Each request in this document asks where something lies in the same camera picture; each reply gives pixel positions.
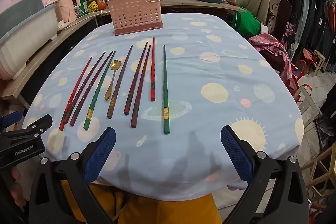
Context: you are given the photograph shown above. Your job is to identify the green chopstick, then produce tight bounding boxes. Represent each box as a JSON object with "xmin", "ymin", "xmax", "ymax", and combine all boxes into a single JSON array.
[
  {"xmin": 163, "ymin": 45, "xmax": 170, "ymax": 135},
  {"xmin": 83, "ymin": 51, "xmax": 116, "ymax": 131}
]

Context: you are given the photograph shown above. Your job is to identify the green can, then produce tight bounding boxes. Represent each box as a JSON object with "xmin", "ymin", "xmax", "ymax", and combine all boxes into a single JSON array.
[{"xmin": 79, "ymin": 0, "xmax": 89, "ymax": 16}]

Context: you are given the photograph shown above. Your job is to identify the green plastic bag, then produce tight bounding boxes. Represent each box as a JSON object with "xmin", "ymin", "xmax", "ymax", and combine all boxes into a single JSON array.
[{"xmin": 232, "ymin": 11, "xmax": 263, "ymax": 39}]

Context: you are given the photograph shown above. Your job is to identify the blue printed tablecloth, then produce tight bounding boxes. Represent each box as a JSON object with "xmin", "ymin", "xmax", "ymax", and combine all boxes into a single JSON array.
[{"xmin": 22, "ymin": 13, "xmax": 305, "ymax": 201}]

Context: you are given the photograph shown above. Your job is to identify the small wooden stool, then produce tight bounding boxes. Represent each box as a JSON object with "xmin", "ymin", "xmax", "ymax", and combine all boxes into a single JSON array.
[{"xmin": 312, "ymin": 50, "xmax": 326, "ymax": 75}]

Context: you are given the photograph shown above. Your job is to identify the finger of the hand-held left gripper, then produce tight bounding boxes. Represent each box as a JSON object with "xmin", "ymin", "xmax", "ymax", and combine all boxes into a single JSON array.
[
  {"xmin": 0, "ymin": 112, "xmax": 23, "ymax": 132},
  {"xmin": 23, "ymin": 114, "xmax": 53, "ymax": 136}
]

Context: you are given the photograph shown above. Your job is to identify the dark maroon chopstick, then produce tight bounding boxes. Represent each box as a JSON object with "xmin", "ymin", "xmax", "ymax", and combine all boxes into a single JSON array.
[
  {"xmin": 64, "ymin": 51, "xmax": 106, "ymax": 125},
  {"xmin": 69, "ymin": 51, "xmax": 114, "ymax": 127},
  {"xmin": 130, "ymin": 45, "xmax": 152, "ymax": 128},
  {"xmin": 123, "ymin": 42, "xmax": 149, "ymax": 115}
]

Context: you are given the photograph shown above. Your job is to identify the person's yellow pants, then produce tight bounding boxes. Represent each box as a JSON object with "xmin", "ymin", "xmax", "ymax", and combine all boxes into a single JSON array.
[{"xmin": 61, "ymin": 181, "xmax": 223, "ymax": 224}]

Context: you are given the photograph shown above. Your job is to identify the red stool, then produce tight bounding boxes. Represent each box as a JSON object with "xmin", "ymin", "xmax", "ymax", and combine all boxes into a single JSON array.
[{"xmin": 288, "ymin": 59, "xmax": 308, "ymax": 88}]

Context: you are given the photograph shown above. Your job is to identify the person's left hand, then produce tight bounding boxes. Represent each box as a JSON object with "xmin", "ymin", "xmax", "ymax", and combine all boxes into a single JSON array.
[{"xmin": 8, "ymin": 162, "xmax": 29, "ymax": 203}]

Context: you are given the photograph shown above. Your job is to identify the gold flower spoon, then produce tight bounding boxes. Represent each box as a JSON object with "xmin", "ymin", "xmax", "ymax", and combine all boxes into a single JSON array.
[{"xmin": 104, "ymin": 61, "xmax": 122, "ymax": 101}]

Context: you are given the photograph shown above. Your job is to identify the row of hanging clothes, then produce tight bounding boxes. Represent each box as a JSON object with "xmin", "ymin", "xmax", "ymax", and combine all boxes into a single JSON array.
[{"xmin": 287, "ymin": 0, "xmax": 336, "ymax": 75}]

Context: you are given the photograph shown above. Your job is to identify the pink floral bag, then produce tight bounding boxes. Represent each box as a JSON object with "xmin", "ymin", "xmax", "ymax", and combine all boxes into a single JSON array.
[{"xmin": 248, "ymin": 32, "xmax": 292, "ymax": 81}]

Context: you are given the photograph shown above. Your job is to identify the red chopstick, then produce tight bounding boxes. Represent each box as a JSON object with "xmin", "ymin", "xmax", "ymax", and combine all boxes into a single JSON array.
[
  {"xmin": 59, "ymin": 56, "xmax": 93, "ymax": 131},
  {"xmin": 150, "ymin": 37, "xmax": 156, "ymax": 102}
]

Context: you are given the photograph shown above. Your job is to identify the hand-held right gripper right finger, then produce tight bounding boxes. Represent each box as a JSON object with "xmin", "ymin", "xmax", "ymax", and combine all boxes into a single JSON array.
[{"xmin": 221, "ymin": 126, "xmax": 309, "ymax": 224}]

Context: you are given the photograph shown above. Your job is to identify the brown chopstick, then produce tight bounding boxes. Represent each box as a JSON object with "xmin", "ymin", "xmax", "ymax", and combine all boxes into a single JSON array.
[{"xmin": 106, "ymin": 45, "xmax": 134, "ymax": 119}]

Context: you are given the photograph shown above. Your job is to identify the pink perforated utensil holder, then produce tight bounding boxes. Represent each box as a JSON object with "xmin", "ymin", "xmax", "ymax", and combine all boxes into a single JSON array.
[{"xmin": 107, "ymin": 0, "xmax": 163, "ymax": 36}]

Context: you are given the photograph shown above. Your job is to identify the grey and white dish rack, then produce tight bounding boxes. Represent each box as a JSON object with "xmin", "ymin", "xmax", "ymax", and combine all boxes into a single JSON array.
[{"xmin": 0, "ymin": 0, "xmax": 59, "ymax": 81}]

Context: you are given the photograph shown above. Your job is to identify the pink electric kettle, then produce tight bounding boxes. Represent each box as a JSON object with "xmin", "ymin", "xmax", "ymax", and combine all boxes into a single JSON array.
[{"xmin": 58, "ymin": 0, "xmax": 82, "ymax": 24}]

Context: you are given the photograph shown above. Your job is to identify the wooden chair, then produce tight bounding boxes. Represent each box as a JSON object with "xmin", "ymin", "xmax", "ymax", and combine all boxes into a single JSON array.
[{"xmin": 296, "ymin": 84, "xmax": 320, "ymax": 130}]

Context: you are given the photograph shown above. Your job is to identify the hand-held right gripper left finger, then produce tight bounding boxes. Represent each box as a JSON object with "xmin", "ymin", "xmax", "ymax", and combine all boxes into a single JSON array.
[{"xmin": 28, "ymin": 127, "xmax": 117, "ymax": 224}]

